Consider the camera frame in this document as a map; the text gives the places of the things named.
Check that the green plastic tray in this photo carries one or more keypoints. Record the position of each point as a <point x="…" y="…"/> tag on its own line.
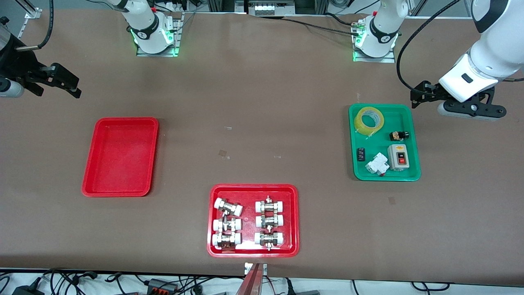
<point x="376" y="143"/>

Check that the small black electronic component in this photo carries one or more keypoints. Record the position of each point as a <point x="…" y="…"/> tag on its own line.
<point x="361" y="154"/>

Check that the empty red plastic tray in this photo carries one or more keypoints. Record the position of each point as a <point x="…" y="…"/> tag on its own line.
<point x="120" y="157"/>

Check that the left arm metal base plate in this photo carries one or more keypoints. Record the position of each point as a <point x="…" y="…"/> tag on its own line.
<point x="387" y="58"/>

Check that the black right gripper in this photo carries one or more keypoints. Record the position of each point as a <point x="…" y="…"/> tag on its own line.
<point x="17" y="64"/>

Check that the grey push button switch box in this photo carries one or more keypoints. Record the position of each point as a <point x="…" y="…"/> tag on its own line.
<point x="398" y="157"/>

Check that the white circuit breaker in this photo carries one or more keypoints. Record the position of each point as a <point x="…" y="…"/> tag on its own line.
<point x="376" y="164"/>

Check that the aluminium profile bar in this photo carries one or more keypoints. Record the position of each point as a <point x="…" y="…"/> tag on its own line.
<point x="29" y="10"/>

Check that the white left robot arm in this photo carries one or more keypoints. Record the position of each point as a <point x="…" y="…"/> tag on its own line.
<point x="495" y="41"/>

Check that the aluminium frame rail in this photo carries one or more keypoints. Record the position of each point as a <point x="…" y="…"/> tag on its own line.
<point x="221" y="5"/>

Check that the metal fitting white caps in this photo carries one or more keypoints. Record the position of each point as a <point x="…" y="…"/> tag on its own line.
<point x="269" y="238"/>
<point x="269" y="221"/>
<point x="269" y="205"/>
<point x="228" y="207"/>
<point x="226" y="224"/>
<point x="226" y="239"/>

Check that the yellow packing tape roll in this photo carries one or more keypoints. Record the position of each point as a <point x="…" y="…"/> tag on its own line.
<point x="362" y="121"/>

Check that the black orange power adapter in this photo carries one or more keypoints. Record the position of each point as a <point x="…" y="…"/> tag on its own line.
<point x="161" y="285"/>

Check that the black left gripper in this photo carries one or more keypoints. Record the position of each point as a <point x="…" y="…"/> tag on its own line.
<point x="431" y="93"/>

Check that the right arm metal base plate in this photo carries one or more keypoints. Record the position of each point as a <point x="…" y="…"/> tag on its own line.
<point x="177" y="32"/>

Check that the black brass knob switch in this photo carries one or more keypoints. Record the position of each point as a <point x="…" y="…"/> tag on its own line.
<point x="399" y="135"/>

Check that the red metal mount bar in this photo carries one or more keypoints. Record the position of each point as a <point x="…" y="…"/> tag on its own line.
<point x="250" y="282"/>

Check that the red tray with fittings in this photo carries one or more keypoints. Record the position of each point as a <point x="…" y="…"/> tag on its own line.
<point x="249" y="246"/>

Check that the brown tape scrap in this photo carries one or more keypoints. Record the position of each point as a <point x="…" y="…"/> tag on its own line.
<point x="223" y="153"/>

